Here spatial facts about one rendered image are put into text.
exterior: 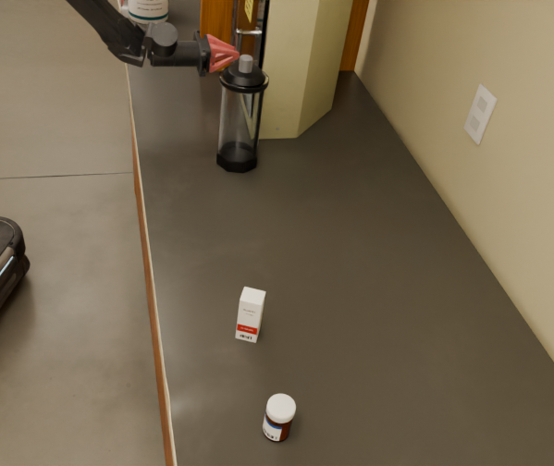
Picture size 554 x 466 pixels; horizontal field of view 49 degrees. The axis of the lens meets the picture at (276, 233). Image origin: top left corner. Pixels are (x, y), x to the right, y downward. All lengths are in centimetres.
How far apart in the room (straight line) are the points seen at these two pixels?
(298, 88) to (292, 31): 15
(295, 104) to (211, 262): 52
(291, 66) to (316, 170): 25
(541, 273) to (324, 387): 50
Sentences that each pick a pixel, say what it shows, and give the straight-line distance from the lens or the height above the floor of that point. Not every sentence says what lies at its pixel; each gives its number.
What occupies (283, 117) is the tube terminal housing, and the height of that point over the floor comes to 100.
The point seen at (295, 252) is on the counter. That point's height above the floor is 94.
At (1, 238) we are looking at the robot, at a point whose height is 24.
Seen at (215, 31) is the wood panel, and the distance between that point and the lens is 182.
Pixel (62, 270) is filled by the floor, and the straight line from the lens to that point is 255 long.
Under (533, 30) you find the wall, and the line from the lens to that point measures 131.
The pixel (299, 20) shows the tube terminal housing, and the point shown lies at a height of 125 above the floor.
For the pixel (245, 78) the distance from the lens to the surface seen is 133.
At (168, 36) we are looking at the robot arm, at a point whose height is 122.
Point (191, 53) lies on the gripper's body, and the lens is 146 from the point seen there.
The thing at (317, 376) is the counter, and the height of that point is 94.
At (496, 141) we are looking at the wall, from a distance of 138.
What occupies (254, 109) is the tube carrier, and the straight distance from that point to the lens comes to 136.
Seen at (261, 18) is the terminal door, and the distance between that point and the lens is 145.
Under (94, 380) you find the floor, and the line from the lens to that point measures 219.
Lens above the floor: 179
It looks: 41 degrees down
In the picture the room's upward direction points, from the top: 9 degrees clockwise
